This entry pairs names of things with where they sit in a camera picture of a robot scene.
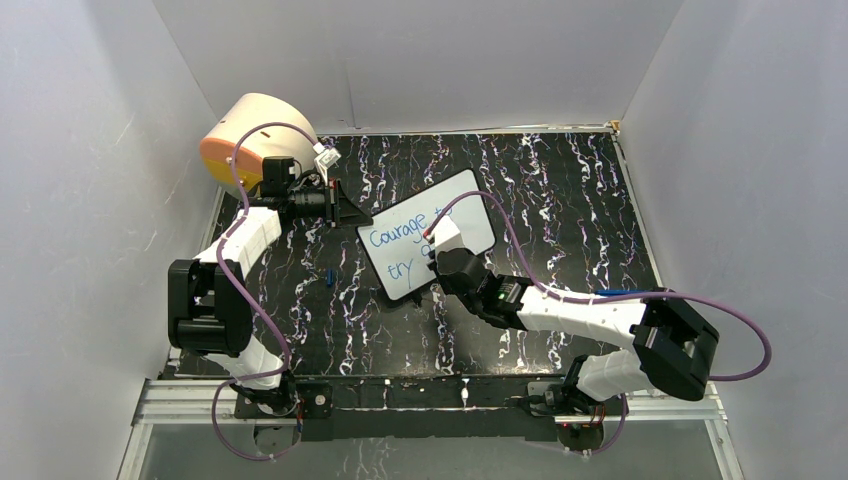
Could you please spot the beige and orange cylinder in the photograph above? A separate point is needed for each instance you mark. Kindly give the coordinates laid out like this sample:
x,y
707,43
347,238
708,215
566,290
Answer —
x,y
287,132

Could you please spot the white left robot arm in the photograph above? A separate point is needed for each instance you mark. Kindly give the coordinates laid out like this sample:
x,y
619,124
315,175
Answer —
x,y
210,313

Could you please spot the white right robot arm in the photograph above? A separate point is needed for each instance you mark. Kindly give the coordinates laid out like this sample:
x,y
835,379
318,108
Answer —
x,y
662,343

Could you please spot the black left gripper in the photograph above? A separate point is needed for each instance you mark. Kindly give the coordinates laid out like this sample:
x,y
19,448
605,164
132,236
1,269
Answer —
x,y
340,211

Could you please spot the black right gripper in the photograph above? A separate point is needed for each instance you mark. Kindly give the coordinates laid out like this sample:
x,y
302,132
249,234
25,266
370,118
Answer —
x,y
433,264

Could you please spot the blue whiteboard eraser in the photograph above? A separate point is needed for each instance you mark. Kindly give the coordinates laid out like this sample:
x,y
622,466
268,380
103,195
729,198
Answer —
x,y
623,292

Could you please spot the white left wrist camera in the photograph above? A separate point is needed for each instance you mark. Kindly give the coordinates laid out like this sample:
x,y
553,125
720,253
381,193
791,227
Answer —
x,y
325,158

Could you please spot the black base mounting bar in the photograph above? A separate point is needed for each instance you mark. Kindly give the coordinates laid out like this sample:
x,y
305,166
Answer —
x,y
527,407

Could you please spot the aluminium frame rail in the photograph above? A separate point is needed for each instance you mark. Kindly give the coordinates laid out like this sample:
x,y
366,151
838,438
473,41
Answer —
x,y
190,402

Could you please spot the small black-framed whiteboard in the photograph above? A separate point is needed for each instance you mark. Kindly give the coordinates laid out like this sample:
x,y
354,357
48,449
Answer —
x,y
394,242

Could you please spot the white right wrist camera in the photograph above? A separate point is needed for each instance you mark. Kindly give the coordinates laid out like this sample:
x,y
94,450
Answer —
x,y
444,236

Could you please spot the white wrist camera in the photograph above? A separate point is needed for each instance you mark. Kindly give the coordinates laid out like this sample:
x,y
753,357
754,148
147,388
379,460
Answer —
x,y
444,236
325,158

